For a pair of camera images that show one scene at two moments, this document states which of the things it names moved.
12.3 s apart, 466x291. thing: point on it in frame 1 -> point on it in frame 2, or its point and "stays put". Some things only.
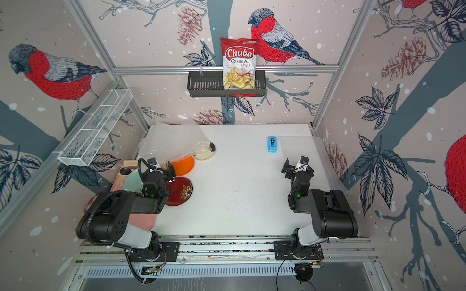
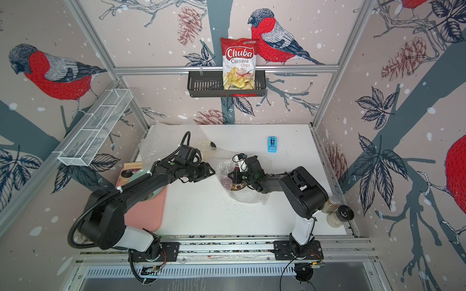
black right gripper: (290, 171) -> (236, 176)
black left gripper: (166, 173) -> (207, 171)
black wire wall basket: (210, 83) stays put
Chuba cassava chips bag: (239, 59) stays put
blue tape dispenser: (272, 144) stays put
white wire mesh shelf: (86, 139) stays put
